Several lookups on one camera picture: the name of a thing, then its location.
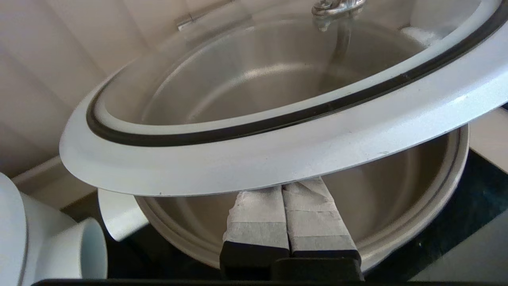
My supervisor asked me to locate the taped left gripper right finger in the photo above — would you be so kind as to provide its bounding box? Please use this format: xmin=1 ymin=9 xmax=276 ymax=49
xmin=282 ymin=178 xmax=362 ymax=263

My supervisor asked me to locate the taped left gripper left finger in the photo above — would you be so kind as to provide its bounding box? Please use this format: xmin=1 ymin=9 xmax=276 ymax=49
xmin=220 ymin=186 xmax=291 ymax=280

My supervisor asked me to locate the black glass cooktop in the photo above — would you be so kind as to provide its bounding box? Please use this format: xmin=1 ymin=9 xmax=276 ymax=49
xmin=60 ymin=149 xmax=508 ymax=286

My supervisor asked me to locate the glass lid white rim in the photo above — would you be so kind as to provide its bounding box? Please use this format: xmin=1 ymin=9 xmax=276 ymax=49
xmin=59 ymin=0 xmax=508 ymax=197

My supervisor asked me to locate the white cooking pot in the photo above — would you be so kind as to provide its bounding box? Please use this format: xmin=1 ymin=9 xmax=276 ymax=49
xmin=97 ymin=123 xmax=470 ymax=274
xmin=0 ymin=173 xmax=108 ymax=286

